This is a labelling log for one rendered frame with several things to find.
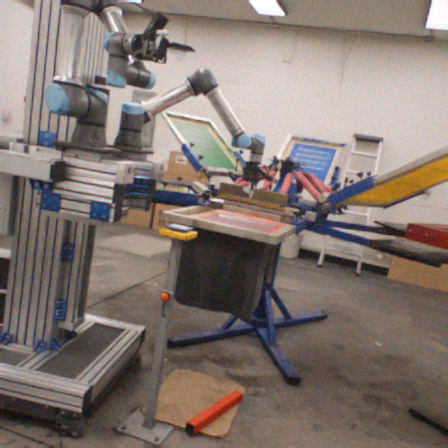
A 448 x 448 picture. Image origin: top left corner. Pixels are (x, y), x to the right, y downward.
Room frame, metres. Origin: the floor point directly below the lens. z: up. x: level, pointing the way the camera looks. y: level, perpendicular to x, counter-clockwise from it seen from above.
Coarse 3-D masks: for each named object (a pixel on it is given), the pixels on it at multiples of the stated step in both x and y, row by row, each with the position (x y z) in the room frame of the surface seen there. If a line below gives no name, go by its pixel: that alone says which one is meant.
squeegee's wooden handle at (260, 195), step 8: (224, 184) 2.93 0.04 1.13; (232, 184) 2.92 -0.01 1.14; (224, 192) 2.92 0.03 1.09; (232, 192) 2.91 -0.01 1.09; (240, 192) 2.90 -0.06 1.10; (256, 192) 2.87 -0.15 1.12; (264, 192) 2.86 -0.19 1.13; (272, 192) 2.85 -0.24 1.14; (264, 200) 2.86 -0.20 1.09; (272, 200) 2.84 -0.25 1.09; (280, 200) 2.83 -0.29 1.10
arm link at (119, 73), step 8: (112, 56) 1.91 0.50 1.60; (120, 56) 1.91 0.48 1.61; (112, 64) 1.91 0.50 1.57; (120, 64) 1.91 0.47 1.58; (128, 64) 1.95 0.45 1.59; (112, 72) 1.91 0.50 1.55; (120, 72) 1.91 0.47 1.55; (128, 72) 1.94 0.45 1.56; (136, 72) 1.98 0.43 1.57; (112, 80) 1.91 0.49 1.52; (120, 80) 1.92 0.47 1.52; (128, 80) 1.96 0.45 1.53; (136, 80) 1.98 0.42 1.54
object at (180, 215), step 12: (168, 216) 2.41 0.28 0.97; (180, 216) 2.39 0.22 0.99; (252, 216) 3.06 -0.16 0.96; (264, 216) 3.04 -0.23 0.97; (276, 216) 3.02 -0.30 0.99; (204, 228) 2.35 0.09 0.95; (216, 228) 2.34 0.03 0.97; (228, 228) 2.32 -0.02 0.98; (240, 228) 2.31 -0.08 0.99; (288, 228) 2.57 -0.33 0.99; (264, 240) 2.27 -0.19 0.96; (276, 240) 2.25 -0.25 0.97
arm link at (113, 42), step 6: (108, 36) 1.93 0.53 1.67; (114, 36) 1.91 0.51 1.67; (120, 36) 1.90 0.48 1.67; (108, 42) 1.93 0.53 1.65; (114, 42) 1.91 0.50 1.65; (120, 42) 1.89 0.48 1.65; (108, 48) 1.93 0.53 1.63; (114, 48) 1.91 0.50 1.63; (120, 48) 1.90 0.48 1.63; (120, 54) 1.91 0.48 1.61; (126, 54) 1.92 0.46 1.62
